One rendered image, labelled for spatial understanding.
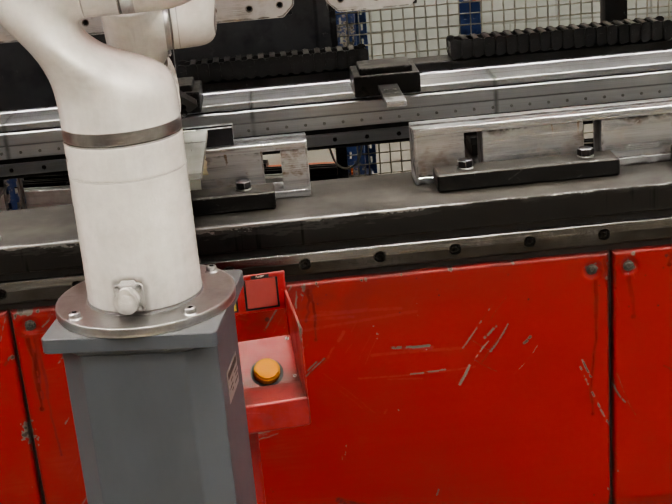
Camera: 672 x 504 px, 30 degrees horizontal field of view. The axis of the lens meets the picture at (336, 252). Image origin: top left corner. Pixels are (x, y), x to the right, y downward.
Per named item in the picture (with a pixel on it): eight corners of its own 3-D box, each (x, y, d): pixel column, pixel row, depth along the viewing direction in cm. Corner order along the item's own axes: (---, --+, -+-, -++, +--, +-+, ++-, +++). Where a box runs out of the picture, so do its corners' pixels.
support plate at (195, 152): (77, 191, 180) (76, 184, 180) (98, 146, 205) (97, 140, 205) (202, 179, 181) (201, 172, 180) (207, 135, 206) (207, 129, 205)
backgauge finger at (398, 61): (362, 116, 212) (359, 87, 210) (350, 85, 236) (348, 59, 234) (432, 110, 212) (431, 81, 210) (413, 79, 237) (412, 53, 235)
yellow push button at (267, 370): (256, 389, 181) (255, 381, 179) (252, 367, 183) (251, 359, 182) (282, 385, 182) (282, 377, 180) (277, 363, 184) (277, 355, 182)
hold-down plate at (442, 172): (438, 193, 204) (437, 175, 203) (433, 183, 209) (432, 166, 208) (620, 175, 205) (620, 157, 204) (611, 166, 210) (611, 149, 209)
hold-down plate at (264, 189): (91, 226, 202) (88, 209, 201) (95, 216, 207) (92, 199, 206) (276, 208, 203) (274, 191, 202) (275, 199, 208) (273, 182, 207)
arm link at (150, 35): (171, 27, 182) (107, 34, 181) (162, -38, 171) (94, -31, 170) (176, 72, 178) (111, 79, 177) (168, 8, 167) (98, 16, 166)
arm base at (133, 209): (220, 334, 123) (197, 152, 117) (32, 342, 125) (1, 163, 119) (248, 266, 141) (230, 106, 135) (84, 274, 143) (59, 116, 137)
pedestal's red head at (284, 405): (170, 447, 174) (153, 328, 169) (164, 398, 189) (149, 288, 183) (311, 425, 177) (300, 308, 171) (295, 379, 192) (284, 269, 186)
